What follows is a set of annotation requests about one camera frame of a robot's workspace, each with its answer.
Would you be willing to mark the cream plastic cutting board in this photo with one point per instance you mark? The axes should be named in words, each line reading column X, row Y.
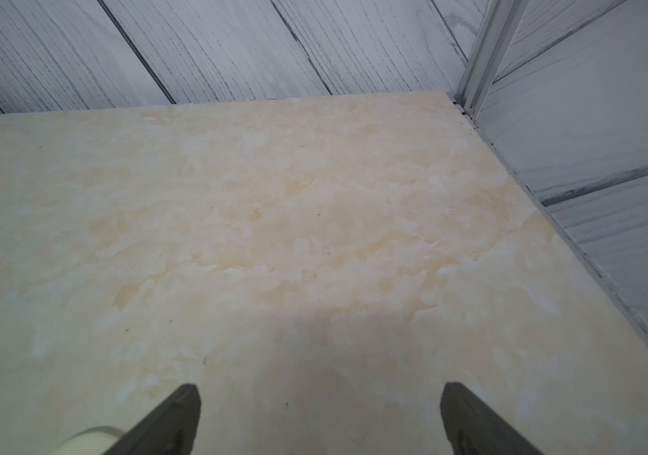
column 94, row 441

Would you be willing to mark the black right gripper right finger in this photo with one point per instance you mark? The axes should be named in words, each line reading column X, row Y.
column 472, row 427

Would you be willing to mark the aluminium right frame post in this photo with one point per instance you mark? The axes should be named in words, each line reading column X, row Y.
column 500, row 24

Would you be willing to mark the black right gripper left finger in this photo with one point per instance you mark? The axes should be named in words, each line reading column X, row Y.
column 170, row 428

